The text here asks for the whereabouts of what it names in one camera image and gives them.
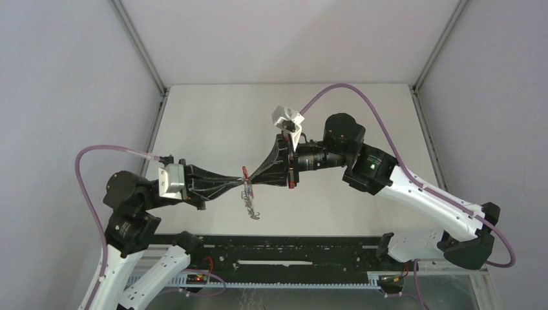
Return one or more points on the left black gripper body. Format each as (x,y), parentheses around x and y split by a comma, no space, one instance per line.
(192,190)

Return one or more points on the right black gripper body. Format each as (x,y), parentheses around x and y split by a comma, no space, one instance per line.
(283,153)

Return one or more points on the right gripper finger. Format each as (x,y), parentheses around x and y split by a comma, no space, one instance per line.
(278,179)
(273,161)

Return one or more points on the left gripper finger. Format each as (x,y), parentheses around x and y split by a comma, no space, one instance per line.
(212,192)
(201,174)

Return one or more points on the red tag keyring with chain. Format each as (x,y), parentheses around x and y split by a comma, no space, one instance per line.
(248,196)

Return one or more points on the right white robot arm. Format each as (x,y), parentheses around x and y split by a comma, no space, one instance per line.
(461,235)

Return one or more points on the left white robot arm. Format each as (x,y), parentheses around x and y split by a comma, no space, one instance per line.
(131,228)

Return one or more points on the small circuit board with leds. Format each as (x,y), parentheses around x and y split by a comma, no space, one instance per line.
(196,279)

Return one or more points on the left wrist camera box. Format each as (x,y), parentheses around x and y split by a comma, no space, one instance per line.
(171,181)

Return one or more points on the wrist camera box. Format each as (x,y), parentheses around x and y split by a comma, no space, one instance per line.
(171,181)
(289,120)

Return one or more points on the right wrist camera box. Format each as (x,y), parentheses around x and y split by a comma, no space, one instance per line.
(289,120)

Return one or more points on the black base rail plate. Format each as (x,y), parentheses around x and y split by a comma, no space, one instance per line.
(295,259)

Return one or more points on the white cable duct strip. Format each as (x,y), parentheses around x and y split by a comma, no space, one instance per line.
(180,281)

